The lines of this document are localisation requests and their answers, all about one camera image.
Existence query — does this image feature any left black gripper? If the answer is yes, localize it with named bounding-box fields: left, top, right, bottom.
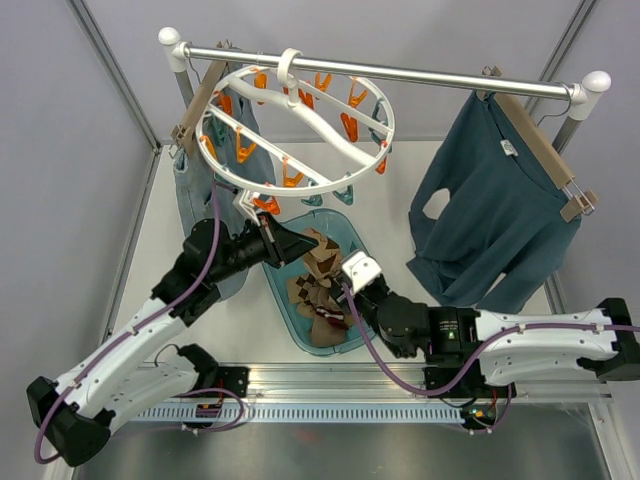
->
left=210, top=211, right=318, bottom=284

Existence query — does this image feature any teal clip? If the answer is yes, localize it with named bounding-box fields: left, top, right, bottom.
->
left=332, top=185, right=354, bottom=206
left=300, top=194, right=323, bottom=207

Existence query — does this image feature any white round clip hanger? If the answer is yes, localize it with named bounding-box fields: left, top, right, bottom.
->
left=196, top=61, right=396, bottom=198

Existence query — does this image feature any beige orange argyle sock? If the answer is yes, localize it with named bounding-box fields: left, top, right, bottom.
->
left=302, top=228, right=344, bottom=288

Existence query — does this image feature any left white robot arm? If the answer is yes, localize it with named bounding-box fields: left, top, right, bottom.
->
left=26, top=213, right=318, bottom=467

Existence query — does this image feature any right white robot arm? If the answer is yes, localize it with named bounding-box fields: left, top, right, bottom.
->
left=331, top=277, right=639, bottom=398

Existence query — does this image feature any orange clip front left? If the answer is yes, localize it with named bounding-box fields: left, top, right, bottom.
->
left=252, top=197, right=281, bottom=215

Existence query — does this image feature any teal clip front left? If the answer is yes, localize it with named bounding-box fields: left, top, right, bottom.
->
left=300, top=194, right=323, bottom=207

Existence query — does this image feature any orange clip right rim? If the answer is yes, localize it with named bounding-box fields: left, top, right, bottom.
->
left=375, top=140, right=389, bottom=175

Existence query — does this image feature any left beige clothes hanger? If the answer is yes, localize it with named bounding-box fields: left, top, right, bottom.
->
left=171, top=60, right=228, bottom=157

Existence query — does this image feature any beige clothes hanger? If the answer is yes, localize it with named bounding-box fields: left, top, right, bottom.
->
left=171, top=60, right=228, bottom=157
left=476, top=90, right=598, bottom=222

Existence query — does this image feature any right beige clothes hanger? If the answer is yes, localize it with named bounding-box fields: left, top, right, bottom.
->
left=476, top=90, right=598, bottom=222

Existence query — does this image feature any brown argyle sock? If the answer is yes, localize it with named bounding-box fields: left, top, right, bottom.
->
left=286, top=273, right=321, bottom=307

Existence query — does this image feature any teal plastic basin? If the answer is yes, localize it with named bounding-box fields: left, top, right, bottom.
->
left=263, top=208, right=366, bottom=357

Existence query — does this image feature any blue denim garment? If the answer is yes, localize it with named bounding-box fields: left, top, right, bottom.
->
left=173, top=88, right=276, bottom=300

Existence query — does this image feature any teal long sleeve shirt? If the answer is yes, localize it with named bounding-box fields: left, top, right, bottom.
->
left=407, top=93, right=581, bottom=313

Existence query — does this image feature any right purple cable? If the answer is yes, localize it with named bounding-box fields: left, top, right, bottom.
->
left=341, top=282, right=640, bottom=435

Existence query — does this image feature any purple cable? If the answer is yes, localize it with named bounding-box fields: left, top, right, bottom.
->
left=32, top=182, right=247, bottom=465
left=341, top=282, right=640, bottom=435

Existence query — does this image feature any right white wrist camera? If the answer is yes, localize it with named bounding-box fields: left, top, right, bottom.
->
left=341, top=250, right=382, bottom=294

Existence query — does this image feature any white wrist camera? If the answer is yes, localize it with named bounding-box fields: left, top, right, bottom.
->
left=233, top=189, right=260, bottom=225
left=341, top=250, right=382, bottom=294

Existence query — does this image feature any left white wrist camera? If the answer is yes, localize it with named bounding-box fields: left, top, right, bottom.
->
left=233, top=189, right=260, bottom=225

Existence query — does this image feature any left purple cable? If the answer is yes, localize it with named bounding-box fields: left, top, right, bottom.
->
left=32, top=182, right=247, bottom=465

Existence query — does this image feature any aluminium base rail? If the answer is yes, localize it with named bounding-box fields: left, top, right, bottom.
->
left=134, top=363, right=614, bottom=401

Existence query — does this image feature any white slotted cable duct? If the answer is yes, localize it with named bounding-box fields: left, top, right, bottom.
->
left=135, top=402, right=463, bottom=424

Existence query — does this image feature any metal clothes rack rail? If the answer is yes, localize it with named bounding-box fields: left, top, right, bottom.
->
left=158, top=27, right=612, bottom=121

